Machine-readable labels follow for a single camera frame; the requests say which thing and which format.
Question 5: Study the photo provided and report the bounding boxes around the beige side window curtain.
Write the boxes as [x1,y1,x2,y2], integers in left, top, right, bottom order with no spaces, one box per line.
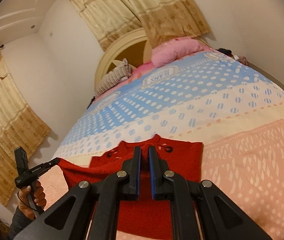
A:
[0,53,51,206]

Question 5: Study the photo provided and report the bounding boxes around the colourful clutter pile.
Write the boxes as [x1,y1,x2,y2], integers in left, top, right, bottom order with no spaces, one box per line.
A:
[217,48,248,66]

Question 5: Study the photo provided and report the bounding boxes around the dark jacket left forearm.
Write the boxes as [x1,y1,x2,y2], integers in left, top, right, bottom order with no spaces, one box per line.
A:
[5,205,35,240]

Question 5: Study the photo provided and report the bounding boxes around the polka dot bed sheet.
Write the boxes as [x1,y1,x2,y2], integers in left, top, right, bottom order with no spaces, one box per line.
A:
[41,51,284,239]

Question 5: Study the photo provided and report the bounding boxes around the beige window curtain centre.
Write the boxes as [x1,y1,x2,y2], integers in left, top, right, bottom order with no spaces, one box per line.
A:
[69,0,211,50]

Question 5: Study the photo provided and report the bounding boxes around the striped grey pillow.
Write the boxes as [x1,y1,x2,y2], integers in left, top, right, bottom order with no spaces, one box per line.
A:
[95,58,131,98]

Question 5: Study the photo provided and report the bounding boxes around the person's left hand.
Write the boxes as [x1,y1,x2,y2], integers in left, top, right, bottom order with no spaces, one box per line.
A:
[17,180,46,220]

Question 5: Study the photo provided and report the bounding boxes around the cream wooden headboard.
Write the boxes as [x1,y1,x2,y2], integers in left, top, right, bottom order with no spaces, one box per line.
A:
[94,28,152,90]

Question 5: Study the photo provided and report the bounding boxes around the pink folded blanket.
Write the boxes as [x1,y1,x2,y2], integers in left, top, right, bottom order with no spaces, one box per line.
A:
[151,37,206,68]

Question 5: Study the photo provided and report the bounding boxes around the red knitted embroidered sweater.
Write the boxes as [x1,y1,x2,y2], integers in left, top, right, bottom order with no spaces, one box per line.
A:
[58,134,204,239]

